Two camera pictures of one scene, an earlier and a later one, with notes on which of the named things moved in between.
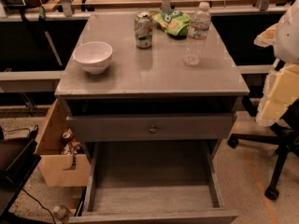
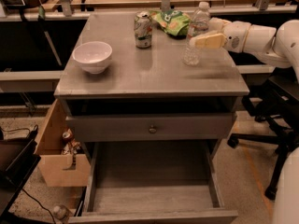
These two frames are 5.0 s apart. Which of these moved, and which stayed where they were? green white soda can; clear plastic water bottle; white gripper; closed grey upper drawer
Moved: white gripper
Stayed: closed grey upper drawer; clear plastic water bottle; green white soda can
